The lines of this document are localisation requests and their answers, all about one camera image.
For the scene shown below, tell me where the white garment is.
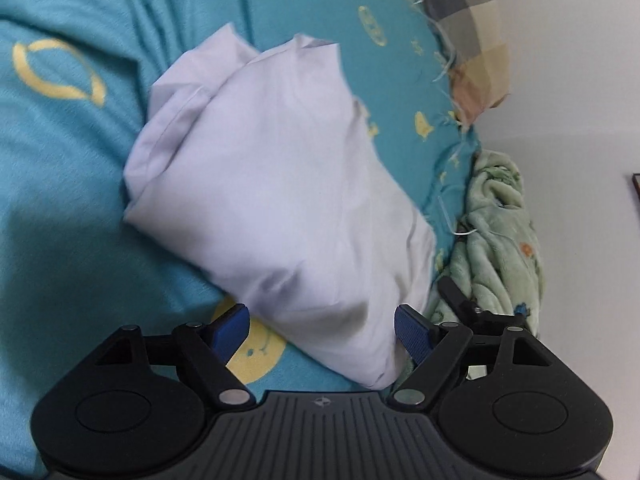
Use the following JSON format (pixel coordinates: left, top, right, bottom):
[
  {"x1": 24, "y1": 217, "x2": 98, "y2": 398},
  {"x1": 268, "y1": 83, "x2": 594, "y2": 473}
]
[{"x1": 122, "y1": 22, "x2": 439, "y2": 391}]

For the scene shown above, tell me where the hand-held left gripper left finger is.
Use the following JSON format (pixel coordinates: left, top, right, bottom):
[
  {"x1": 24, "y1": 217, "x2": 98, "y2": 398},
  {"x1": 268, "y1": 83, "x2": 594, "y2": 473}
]
[{"x1": 96, "y1": 303, "x2": 253, "y2": 409}]

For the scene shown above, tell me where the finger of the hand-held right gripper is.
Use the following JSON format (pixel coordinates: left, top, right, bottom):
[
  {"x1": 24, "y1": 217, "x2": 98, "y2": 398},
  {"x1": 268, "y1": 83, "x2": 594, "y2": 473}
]
[{"x1": 437, "y1": 275, "x2": 529, "y2": 334}]

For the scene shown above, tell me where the teal bedsheet with yellow print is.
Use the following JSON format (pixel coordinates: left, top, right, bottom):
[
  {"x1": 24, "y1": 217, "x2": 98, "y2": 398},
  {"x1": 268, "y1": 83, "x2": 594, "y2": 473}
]
[{"x1": 0, "y1": 0, "x2": 482, "y2": 477}]

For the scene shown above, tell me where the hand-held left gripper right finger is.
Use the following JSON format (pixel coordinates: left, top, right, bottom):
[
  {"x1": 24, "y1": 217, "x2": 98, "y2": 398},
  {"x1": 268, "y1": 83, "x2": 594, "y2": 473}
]
[{"x1": 392, "y1": 303, "x2": 549, "y2": 408}]

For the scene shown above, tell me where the plaid pillow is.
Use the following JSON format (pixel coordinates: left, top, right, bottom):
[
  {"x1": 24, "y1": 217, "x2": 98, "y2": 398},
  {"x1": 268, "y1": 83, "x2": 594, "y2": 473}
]
[{"x1": 399, "y1": 0, "x2": 512, "y2": 127}]

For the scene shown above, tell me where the green fleece blanket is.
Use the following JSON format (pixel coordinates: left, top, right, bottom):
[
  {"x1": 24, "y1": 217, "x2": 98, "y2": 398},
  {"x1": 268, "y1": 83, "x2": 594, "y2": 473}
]
[{"x1": 426, "y1": 150, "x2": 547, "y2": 342}]

